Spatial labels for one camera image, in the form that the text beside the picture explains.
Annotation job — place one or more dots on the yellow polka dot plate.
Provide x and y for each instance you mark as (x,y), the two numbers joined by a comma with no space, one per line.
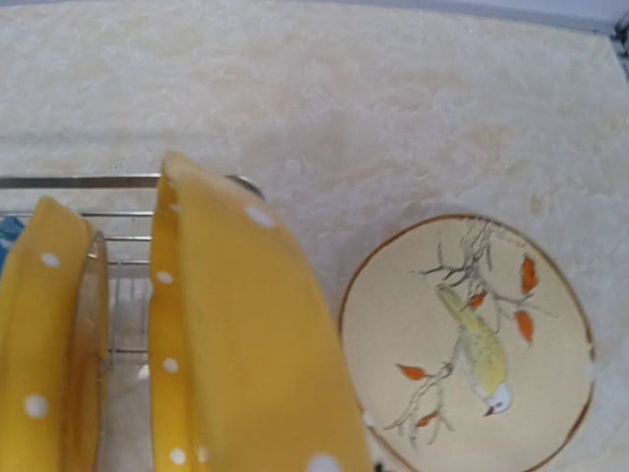
(54,343)
(246,369)

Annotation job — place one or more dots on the blue polka dot plate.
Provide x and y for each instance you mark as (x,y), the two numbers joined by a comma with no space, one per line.
(10,230)

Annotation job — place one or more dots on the bird pattern ceramic plate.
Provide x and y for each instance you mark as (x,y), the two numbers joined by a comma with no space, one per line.
(467,347)

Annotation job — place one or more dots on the metal wire dish rack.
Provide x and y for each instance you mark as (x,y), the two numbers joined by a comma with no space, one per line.
(121,207)

